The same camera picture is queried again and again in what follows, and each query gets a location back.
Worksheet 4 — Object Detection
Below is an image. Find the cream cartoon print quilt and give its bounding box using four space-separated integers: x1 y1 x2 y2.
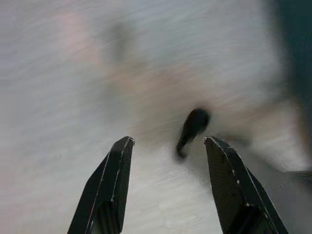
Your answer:
0 0 310 234

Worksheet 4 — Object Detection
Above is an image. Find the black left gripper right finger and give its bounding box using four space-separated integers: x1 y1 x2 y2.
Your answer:
203 135 291 234

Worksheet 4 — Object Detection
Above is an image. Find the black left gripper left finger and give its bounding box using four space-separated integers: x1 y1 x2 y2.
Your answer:
67 136 136 234

